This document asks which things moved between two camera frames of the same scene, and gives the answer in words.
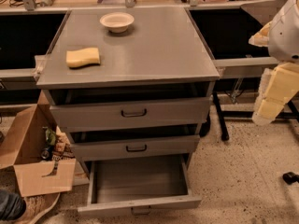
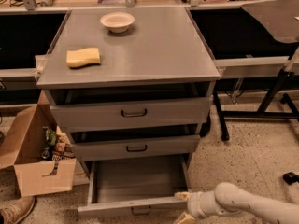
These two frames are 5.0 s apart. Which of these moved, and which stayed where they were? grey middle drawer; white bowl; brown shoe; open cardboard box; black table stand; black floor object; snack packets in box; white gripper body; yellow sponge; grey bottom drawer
Moved: white gripper body; brown shoe
Stayed: black table stand; yellow sponge; open cardboard box; black floor object; snack packets in box; white bowl; grey bottom drawer; grey middle drawer
